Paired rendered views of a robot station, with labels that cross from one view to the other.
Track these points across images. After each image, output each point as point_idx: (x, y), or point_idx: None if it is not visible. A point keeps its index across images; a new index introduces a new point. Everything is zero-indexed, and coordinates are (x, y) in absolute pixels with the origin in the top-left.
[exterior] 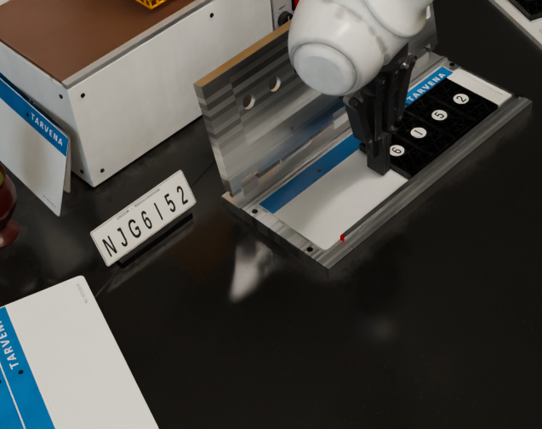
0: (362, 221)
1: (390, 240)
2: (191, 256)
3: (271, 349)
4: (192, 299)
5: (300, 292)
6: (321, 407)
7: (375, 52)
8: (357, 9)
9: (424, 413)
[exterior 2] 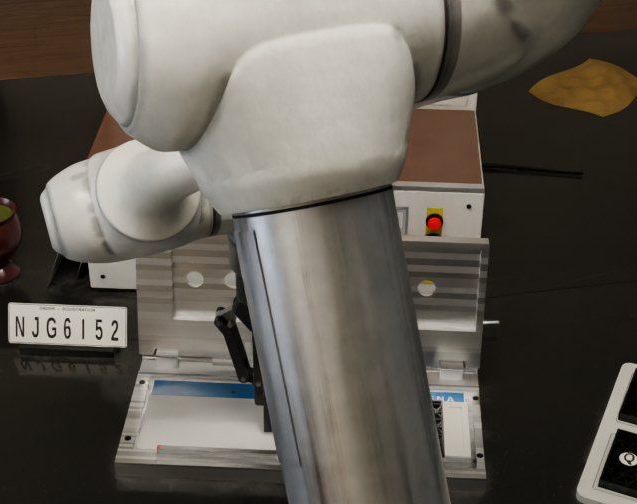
0: (188, 449)
1: (203, 488)
2: (69, 382)
3: (4, 485)
4: (21, 409)
5: (85, 466)
6: None
7: (83, 228)
8: (91, 181)
9: None
